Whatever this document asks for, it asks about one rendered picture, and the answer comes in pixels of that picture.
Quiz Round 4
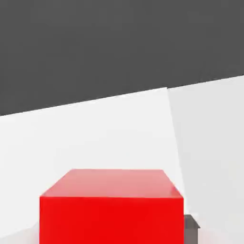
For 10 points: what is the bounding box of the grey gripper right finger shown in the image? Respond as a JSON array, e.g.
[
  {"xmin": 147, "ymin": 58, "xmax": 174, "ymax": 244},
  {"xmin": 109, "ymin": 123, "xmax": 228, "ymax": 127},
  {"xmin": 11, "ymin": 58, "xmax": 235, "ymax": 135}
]
[{"xmin": 183, "ymin": 214, "xmax": 229, "ymax": 244}]

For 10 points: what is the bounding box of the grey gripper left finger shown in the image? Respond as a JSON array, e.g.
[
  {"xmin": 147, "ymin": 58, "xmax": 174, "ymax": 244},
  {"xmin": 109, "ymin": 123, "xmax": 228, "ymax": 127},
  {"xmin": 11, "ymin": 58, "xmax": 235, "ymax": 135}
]
[{"xmin": 0, "ymin": 222, "xmax": 40, "ymax": 244}]

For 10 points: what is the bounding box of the small red cube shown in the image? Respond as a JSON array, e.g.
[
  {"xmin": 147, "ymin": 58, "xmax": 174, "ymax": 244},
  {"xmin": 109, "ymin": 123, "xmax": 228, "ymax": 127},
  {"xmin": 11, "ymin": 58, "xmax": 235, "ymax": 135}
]
[{"xmin": 39, "ymin": 168, "xmax": 185, "ymax": 244}]

